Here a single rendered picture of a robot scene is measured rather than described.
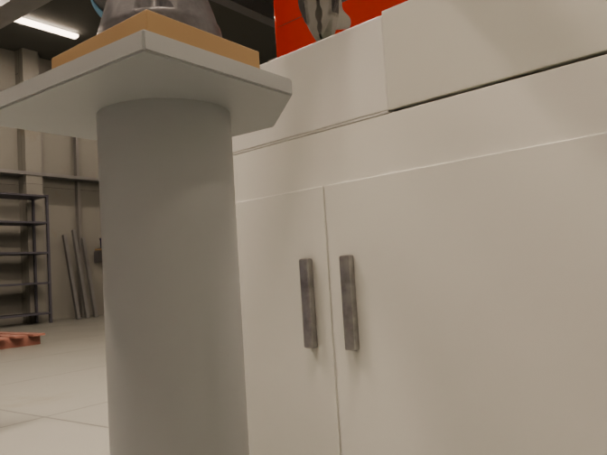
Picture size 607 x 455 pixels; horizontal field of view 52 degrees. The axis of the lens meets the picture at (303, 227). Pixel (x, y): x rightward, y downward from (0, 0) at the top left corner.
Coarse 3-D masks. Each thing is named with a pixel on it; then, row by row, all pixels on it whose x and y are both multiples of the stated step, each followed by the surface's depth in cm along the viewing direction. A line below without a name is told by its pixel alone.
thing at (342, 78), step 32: (352, 32) 93; (288, 64) 102; (320, 64) 97; (352, 64) 93; (384, 64) 89; (320, 96) 97; (352, 96) 93; (384, 96) 89; (288, 128) 102; (320, 128) 97
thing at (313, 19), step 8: (304, 0) 105; (312, 0) 103; (312, 8) 103; (320, 8) 103; (312, 16) 103; (320, 16) 104; (312, 24) 103; (320, 24) 103; (312, 32) 104; (320, 32) 103; (320, 40) 103
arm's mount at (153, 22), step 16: (144, 16) 65; (160, 16) 66; (112, 32) 68; (128, 32) 66; (160, 32) 66; (176, 32) 68; (192, 32) 70; (208, 32) 72; (80, 48) 71; (96, 48) 70; (208, 48) 71; (224, 48) 74; (240, 48) 76; (256, 64) 78
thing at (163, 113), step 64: (64, 64) 61; (128, 64) 57; (192, 64) 59; (64, 128) 79; (128, 128) 68; (192, 128) 69; (256, 128) 85; (128, 192) 68; (192, 192) 69; (128, 256) 68; (192, 256) 68; (128, 320) 67; (192, 320) 67; (128, 384) 67; (192, 384) 67; (128, 448) 67; (192, 448) 66
